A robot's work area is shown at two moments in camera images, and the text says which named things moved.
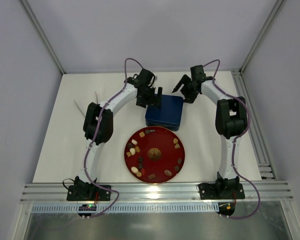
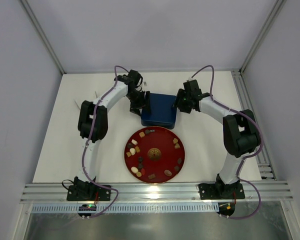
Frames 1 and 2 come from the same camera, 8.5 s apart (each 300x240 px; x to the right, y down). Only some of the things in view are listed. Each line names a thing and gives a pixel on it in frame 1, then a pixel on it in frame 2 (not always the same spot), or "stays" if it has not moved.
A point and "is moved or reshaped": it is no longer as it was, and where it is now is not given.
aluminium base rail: (150, 192) stays
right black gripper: (187, 88) → (181, 102)
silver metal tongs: (79, 107) stays
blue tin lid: (171, 111) is moved or reshaped
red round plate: (154, 154) stays
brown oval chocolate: (167, 172) stays
